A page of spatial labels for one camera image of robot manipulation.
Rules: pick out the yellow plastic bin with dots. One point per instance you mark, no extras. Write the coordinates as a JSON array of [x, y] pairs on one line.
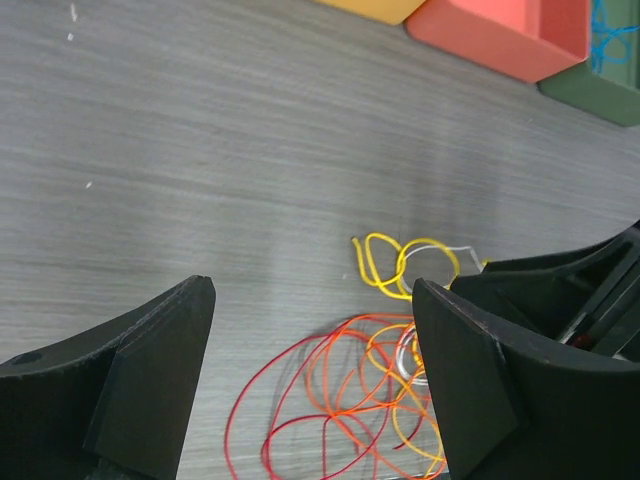
[[391, 12]]

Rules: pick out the red plastic bin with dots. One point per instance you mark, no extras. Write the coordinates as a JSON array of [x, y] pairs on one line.
[[526, 40]]

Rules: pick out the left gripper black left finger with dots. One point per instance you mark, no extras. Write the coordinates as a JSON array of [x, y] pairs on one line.
[[113, 401]]

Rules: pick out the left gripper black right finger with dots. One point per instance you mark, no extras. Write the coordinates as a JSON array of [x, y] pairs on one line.
[[512, 404]]

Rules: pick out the green plastic bin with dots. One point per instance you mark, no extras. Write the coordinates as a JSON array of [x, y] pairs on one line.
[[606, 84]]

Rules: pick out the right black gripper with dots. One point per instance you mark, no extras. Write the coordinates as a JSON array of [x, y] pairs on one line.
[[586, 298]]

